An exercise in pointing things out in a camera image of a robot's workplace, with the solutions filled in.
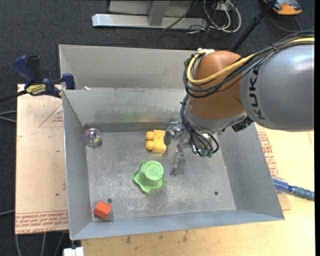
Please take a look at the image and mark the brown cardboard board, red print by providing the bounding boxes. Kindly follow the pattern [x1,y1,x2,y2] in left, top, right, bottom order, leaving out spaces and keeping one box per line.
[14,83,292,235]

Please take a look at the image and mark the red cube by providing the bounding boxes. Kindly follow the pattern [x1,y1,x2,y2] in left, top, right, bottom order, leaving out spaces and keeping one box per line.
[93,200,113,220]

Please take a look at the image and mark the blue bristle brush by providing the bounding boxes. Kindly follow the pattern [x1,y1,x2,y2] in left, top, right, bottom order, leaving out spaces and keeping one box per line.
[271,176,315,202]

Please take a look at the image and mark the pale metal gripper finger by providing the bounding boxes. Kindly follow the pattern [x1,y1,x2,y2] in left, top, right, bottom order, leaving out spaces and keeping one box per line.
[169,149,182,177]
[178,150,188,175]

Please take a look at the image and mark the yellow toy building block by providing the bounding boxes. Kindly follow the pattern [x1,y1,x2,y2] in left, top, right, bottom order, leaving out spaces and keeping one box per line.
[145,129,168,155]

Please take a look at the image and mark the clear glass ball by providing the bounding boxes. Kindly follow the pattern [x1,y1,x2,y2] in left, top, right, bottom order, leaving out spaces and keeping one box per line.
[83,127,102,147]

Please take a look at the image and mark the grey metal bin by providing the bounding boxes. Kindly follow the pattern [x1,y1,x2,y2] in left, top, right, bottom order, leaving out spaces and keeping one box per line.
[58,44,286,241]

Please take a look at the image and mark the green plastic cup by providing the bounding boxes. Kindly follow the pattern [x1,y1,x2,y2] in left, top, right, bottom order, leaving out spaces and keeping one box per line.
[131,160,166,194]

